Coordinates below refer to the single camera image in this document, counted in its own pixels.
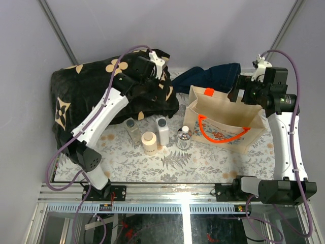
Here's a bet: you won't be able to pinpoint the dark blue denim garment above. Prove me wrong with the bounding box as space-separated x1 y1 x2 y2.
172 63 241 94

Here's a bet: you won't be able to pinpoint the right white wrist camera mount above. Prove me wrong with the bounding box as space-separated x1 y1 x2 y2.
251 54 272 82

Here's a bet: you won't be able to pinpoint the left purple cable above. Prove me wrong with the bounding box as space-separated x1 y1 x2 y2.
45 45 153 244

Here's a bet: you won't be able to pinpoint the purple cable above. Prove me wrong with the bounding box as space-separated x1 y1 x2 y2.
245 49 313 244
45 45 153 244

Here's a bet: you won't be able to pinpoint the beige canvas bag orange handles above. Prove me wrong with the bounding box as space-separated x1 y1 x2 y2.
183 85 266 154

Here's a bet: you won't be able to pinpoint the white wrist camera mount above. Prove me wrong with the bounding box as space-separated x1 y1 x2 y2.
149 51 166 79
251 54 272 82

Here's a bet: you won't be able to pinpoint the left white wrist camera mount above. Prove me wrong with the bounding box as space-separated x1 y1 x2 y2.
149 51 166 79

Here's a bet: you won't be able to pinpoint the black floral pattern pillow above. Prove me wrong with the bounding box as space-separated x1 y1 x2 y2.
50 49 179 148

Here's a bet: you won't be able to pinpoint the floral patterned tablecloth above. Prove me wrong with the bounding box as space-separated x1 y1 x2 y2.
54 68 276 184

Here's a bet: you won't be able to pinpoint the clear square bottle grey cap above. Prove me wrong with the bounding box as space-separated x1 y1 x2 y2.
125 118 141 145

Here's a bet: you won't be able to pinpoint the beige round bottle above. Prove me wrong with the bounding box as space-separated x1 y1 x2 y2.
141 132 157 156

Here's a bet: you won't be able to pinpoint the aluminium mounting rail frame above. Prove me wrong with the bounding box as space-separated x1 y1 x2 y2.
24 181 318 244

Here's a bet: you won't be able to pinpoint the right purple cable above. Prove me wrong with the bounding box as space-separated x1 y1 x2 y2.
245 49 313 244

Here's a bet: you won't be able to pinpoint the white rectangular lotion bottle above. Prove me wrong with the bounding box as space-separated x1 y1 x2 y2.
156 117 169 146

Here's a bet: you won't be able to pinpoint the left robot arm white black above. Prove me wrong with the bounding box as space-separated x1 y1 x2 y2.
67 51 167 201

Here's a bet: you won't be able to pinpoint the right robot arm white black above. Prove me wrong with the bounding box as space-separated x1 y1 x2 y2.
227 67 317 205

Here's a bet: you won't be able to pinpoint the clear round bottle white cap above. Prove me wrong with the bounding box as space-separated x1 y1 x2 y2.
176 126 191 150

